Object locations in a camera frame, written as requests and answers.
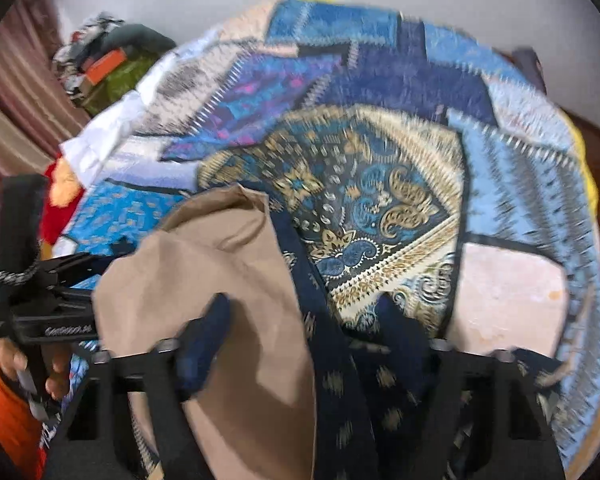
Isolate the green patterned cloth stand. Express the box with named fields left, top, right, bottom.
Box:
left=80, top=53, right=159, bottom=117

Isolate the grey bag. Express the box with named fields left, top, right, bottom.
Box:
left=510, top=47, right=546, bottom=93

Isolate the white sheet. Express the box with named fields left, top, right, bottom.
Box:
left=59, top=52, right=178, bottom=188

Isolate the left hand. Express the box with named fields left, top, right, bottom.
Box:
left=0, top=337, right=72, bottom=400

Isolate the orange box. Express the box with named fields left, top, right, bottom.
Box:
left=85, top=49, right=126, bottom=86

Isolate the pile of clothes and boxes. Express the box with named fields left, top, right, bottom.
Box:
left=52, top=12, right=176, bottom=117

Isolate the red plush toy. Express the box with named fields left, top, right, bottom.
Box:
left=38, top=156, right=85, bottom=246

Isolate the navy patterned hooded garment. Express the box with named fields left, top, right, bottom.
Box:
left=92, top=181, right=571, bottom=480

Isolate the striped red gold curtain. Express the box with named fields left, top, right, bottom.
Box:
left=0, top=0, right=88, bottom=201

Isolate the blue patchwork bedspread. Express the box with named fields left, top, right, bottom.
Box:
left=54, top=0, right=600, bottom=479

